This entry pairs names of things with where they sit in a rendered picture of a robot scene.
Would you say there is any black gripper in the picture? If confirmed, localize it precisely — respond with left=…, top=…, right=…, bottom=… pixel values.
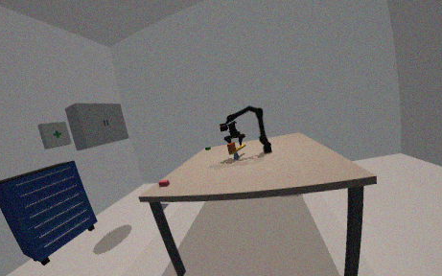
left=224, top=128, right=245, bottom=146

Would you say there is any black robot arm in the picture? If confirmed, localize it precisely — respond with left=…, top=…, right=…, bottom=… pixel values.
left=220, top=105, right=272, bottom=153

